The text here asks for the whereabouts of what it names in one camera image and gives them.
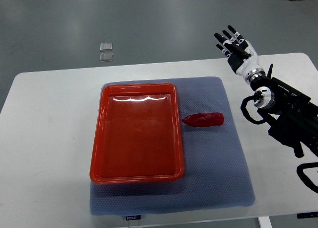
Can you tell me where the upper floor socket plate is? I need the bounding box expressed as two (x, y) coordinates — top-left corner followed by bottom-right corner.
(99, 42), (113, 51)

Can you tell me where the blue grey foam mat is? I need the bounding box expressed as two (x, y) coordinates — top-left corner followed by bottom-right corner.
(90, 76), (255, 216)

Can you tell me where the red plastic tray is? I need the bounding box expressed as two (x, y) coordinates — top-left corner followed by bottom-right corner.
(89, 83), (184, 185)

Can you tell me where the black table label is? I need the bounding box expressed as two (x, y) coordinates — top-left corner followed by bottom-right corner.
(297, 212), (318, 219)

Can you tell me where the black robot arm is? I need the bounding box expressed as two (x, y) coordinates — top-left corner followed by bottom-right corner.
(240, 67), (318, 158)

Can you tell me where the black cable loop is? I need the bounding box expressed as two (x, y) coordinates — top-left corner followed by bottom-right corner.
(296, 161), (318, 194)

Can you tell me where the red pepper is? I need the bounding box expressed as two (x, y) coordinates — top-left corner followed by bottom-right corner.
(182, 112), (225, 127)

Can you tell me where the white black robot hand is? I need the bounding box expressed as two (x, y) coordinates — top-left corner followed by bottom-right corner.
(214, 25), (265, 84)

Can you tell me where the black mat label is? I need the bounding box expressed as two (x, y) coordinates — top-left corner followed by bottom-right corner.
(125, 215), (141, 221)

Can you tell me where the white table leg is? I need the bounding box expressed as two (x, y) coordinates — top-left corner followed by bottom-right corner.
(257, 216), (272, 228)

